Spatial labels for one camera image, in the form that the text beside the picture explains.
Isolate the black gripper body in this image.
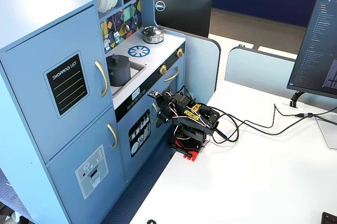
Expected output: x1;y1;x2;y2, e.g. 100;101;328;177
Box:
156;93;176;119

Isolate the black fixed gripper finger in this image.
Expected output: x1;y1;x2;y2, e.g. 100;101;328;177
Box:
155;113;165;129

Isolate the gray pot lid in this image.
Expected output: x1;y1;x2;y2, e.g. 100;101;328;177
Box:
106;54;131;68

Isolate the gray pot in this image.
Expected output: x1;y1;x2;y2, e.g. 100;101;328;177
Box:
106;62;132;87

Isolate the tall light blue desk partition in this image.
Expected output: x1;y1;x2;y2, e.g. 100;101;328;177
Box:
157;25;222;104

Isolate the silver pot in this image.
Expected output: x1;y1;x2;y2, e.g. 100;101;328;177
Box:
142;30;165;44

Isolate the hanging metal spatula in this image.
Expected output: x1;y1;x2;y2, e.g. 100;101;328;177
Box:
112;15;121;44

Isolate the hanging metal strainer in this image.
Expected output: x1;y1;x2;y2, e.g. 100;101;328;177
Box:
103;21;111;49

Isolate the hanging metal ladle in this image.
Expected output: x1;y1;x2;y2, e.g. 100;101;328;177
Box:
121;9;131;33

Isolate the hanging metal spoon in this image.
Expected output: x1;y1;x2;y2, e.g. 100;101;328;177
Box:
131;3;138;26

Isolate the black Dell monitor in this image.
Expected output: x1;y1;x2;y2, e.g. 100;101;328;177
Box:
154;0;213;38

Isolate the low light blue desk partition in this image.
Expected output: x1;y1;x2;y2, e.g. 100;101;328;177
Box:
224;46;298;99

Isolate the blue toy kitchen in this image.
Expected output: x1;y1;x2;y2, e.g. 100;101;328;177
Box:
0;0;186;224

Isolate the black monitor with lit screen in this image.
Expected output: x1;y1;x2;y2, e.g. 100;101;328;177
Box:
286;0;337;100

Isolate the black keyboard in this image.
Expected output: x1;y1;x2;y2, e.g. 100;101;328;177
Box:
321;211;337;224

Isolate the gold dishwasher handle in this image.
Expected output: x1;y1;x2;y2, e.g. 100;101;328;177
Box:
152;102;160;125

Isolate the gold oven handle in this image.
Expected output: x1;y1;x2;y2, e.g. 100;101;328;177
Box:
164;66;180;83

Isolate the red robot base mount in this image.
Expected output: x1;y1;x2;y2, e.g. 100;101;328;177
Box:
168;137;211;162

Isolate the gold freezer door handle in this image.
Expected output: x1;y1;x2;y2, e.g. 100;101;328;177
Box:
107;123;119;150

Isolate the gold fridge door handle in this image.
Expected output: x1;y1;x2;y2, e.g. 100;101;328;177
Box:
94;60;109;98

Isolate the black looped cable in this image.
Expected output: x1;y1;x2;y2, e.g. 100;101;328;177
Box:
210;113;337;145

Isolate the black cable with connector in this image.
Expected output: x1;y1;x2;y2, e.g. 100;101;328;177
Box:
210;103;337;129

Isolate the silver monitor base plate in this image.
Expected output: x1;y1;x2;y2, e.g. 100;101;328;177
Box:
314;115;337;150

